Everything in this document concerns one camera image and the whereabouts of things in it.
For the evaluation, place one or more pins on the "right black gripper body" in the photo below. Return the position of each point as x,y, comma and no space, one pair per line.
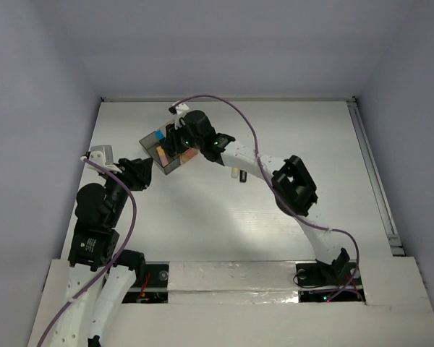
181,139

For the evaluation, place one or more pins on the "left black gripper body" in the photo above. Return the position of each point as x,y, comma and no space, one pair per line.
131,173

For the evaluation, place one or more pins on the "blue cap black highlighter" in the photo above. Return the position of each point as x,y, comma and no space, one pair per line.
159,135

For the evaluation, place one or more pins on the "orange pastel highlighter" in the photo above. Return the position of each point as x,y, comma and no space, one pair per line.
162,156

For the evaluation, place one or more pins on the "pink cap black highlighter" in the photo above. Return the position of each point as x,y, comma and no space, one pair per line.
242,176

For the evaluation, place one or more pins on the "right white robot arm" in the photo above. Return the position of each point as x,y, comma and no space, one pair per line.
295,190

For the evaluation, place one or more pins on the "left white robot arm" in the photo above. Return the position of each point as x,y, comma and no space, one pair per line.
101,269

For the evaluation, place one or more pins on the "amber translucent bin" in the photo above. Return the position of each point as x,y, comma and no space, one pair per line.
176,143

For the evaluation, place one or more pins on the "grey translucent bin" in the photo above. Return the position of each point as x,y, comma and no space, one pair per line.
152,145

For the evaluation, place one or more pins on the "yellow pastel highlighter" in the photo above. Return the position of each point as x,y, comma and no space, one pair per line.
235,173

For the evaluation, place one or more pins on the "silver tape strip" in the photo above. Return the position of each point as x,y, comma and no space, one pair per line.
269,282

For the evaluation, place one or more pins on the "white foam front board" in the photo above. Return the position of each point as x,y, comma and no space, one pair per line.
396,312

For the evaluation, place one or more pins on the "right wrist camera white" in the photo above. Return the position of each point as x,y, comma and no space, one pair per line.
178,109

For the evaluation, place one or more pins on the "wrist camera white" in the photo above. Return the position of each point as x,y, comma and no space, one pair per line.
100,158
178,109

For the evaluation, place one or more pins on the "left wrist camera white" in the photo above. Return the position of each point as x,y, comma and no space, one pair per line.
100,158

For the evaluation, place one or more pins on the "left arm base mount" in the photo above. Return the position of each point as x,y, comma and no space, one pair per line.
153,288

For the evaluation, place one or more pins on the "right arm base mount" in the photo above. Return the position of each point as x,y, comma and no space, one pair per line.
323,283

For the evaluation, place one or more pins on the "aluminium rail right edge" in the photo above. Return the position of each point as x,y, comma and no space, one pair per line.
386,216

